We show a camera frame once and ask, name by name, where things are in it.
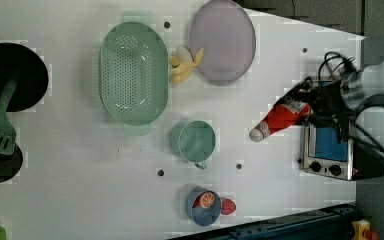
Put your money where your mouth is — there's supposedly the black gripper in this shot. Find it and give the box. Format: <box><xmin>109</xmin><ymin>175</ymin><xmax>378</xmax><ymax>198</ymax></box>
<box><xmin>276</xmin><ymin>77</ymin><xmax>350</xmax><ymax>143</ymax></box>

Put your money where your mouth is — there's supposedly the red ketchup bottle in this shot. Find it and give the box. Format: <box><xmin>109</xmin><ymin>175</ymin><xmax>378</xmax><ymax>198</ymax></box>
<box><xmin>249</xmin><ymin>100</ymin><xmax>311</xmax><ymax>142</ymax></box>

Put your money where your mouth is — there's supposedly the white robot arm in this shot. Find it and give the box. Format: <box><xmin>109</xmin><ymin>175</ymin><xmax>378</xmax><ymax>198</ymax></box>
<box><xmin>280</xmin><ymin>59</ymin><xmax>384</xmax><ymax>142</ymax></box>

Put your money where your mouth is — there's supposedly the black steel toaster oven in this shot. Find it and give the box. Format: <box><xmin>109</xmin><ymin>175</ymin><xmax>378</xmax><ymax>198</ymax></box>
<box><xmin>300</xmin><ymin>79</ymin><xmax>384</xmax><ymax>181</ymax></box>

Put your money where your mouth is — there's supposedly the lilac round plate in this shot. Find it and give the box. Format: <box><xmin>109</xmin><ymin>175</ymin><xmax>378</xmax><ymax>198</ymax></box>
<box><xmin>189</xmin><ymin>0</ymin><xmax>256</xmax><ymax>81</ymax></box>

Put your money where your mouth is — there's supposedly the green cup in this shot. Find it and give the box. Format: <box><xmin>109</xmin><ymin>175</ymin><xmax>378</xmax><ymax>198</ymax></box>
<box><xmin>168</xmin><ymin>120</ymin><xmax>216</xmax><ymax>170</ymax></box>

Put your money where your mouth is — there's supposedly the peeled toy banana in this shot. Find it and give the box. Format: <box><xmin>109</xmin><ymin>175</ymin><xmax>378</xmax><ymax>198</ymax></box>
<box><xmin>169</xmin><ymin>46</ymin><xmax>204</xmax><ymax>83</ymax></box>

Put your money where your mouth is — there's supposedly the toy strawberry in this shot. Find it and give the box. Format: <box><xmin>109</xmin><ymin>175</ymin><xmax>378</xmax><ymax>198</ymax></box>
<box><xmin>221</xmin><ymin>198</ymin><xmax>236</xmax><ymax>215</ymax></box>

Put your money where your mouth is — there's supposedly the yellow red object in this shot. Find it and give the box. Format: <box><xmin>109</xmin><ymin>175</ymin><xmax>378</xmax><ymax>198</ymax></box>
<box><xmin>352</xmin><ymin>220</ymin><xmax>379</xmax><ymax>240</ymax></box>

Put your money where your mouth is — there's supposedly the toy orange slice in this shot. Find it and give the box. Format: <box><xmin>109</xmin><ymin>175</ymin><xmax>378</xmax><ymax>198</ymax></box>
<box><xmin>198</xmin><ymin>191</ymin><xmax>216</xmax><ymax>209</ymax></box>

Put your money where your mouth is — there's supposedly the small red toy fruit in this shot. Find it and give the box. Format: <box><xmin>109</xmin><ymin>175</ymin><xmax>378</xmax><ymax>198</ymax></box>
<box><xmin>193</xmin><ymin>196</ymin><xmax>200</xmax><ymax>208</ymax></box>

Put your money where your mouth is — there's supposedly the blue bowl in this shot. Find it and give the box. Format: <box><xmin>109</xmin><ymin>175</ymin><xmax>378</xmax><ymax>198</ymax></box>
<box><xmin>185</xmin><ymin>186</ymin><xmax>221</xmax><ymax>226</ymax></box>

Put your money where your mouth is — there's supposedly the green plastic colander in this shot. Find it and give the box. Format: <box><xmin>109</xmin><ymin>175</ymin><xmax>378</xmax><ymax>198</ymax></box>
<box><xmin>99</xmin><ymin>11</ymin><xmax>169</xmax><ymax>136</ymax></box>

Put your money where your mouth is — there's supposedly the black round pan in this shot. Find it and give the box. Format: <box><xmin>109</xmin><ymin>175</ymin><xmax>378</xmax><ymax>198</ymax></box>
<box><xmin>0</xmin><ymin>43</ymin><xmax>49</xmax><ymax>112</ymax></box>

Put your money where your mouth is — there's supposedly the green plastic spatula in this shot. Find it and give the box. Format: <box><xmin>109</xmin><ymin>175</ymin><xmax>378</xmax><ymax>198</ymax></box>
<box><xmin>0</xmin><ymin>79</ymin><xmax>17</xmax><ymax>155</ymax></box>

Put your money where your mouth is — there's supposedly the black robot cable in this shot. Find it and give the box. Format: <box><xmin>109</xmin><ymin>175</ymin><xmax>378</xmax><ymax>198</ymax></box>
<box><xmin>317</xmin><ymin>51</ymin><xmax>384</xmax><ymax>191</ymax></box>

